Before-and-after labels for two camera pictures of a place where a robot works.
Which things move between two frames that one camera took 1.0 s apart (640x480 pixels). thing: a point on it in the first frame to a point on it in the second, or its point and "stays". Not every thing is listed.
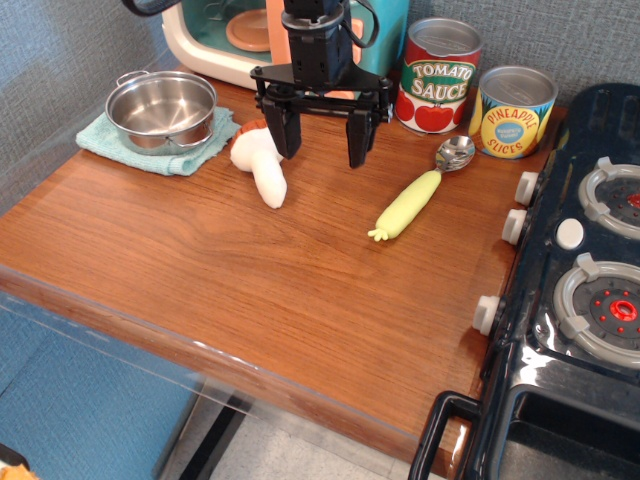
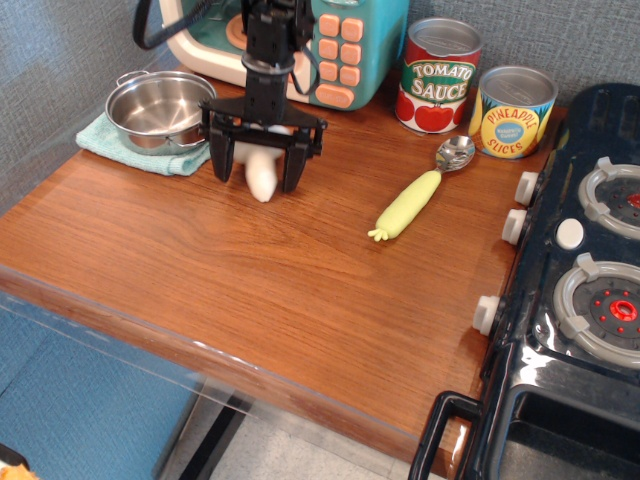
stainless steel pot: [161, 112] stays
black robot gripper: [321, 74] to [276, 31]
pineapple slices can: [512, 112] stays
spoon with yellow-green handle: [453, 155] stays
